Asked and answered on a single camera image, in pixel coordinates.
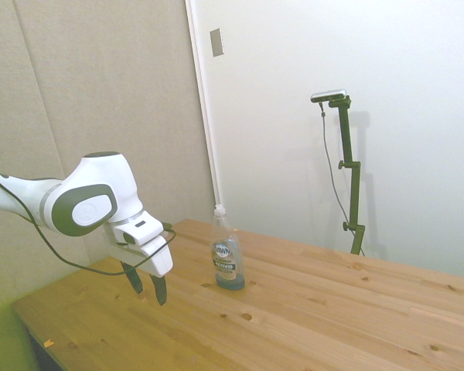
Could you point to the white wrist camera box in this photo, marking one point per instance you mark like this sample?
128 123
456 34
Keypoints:
139 231

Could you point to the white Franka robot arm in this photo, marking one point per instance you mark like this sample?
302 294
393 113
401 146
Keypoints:
93 185

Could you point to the black camera stand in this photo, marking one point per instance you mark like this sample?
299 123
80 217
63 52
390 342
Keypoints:
351 174

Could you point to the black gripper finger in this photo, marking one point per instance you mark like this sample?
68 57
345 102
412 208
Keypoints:
159 290
136 279

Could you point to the grey wall plate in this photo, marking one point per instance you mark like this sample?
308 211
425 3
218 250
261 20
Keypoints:
216 42

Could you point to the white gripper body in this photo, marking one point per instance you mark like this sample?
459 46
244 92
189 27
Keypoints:
154 259

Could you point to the clear Dawn dish soap bottle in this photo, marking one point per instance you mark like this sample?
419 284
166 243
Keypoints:
227 255

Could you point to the silver exterior camera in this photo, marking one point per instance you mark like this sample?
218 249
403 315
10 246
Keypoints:
328 95

